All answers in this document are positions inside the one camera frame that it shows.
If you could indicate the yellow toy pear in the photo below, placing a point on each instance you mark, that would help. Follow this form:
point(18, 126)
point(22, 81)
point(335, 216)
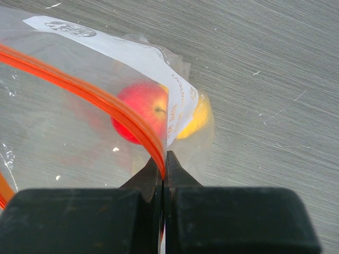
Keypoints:
point(202, 117)

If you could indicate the red toy apple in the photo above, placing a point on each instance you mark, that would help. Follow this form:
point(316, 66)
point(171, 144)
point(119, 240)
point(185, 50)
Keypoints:
point(150, 101)

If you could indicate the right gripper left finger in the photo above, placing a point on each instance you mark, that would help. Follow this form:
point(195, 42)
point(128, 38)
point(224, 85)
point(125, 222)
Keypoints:
point(127, 219)

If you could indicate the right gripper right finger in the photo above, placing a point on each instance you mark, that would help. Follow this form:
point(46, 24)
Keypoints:
point(233, 219)

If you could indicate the clear zip top bag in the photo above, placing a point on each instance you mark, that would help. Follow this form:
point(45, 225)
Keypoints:
point(92, 68)

